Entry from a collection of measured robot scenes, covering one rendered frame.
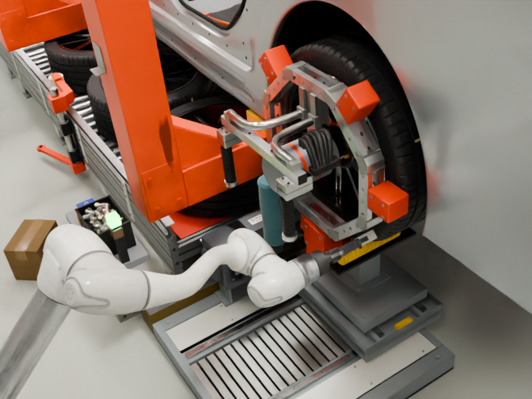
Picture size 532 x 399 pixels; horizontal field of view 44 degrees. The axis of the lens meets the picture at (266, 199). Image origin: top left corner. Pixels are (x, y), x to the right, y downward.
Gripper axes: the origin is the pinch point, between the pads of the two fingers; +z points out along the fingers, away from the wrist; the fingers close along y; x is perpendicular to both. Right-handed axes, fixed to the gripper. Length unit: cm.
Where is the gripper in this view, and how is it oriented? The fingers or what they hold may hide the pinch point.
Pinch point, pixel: (365, 238)
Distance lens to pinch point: 208.8
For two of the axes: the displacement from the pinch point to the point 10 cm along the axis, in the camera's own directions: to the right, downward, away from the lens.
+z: 8.4, -3.8, 3.8
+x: -4.4, -9.0, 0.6
